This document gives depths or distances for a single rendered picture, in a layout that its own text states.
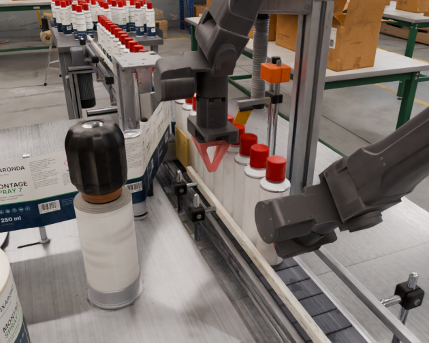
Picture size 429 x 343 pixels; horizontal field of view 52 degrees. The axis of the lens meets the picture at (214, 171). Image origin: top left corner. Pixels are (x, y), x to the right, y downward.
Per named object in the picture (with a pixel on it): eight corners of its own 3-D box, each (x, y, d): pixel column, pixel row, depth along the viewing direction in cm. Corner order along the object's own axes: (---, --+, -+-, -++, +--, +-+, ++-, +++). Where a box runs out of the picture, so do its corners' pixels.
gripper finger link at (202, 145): (199, 180, 81) (199, 133, 77) (187, 164, 87) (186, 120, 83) (233, 173, 83) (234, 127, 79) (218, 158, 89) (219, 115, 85)
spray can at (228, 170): (218, 212, 95) (218, 124, 85) (238, 207, 97) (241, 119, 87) (229, 224, 91) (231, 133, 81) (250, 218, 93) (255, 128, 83)
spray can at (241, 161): (229, 222, 91) (231, 131, 82) (253, 220, 92) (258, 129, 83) (235, 237, 87) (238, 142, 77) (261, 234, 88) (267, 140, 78)
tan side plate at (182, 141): (175, 156, 116) (173, 124, 112) (177, 156, 116) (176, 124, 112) (187, 172, 108) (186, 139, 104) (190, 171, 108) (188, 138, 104)
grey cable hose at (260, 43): (246, 105, 98) (250, 6, 88) (261, 103, 99) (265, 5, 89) (253, 110, 95) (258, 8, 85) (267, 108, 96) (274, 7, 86)
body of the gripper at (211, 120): (205, 145, 75) (204, 103, 72) (186, 125, 84) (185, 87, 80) (239, 139, 77) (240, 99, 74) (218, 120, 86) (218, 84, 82)
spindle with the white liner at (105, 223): (84, 280, 76) (55, 118, 62) (135, 267, 79) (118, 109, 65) (92, 316, 68) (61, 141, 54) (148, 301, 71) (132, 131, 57)
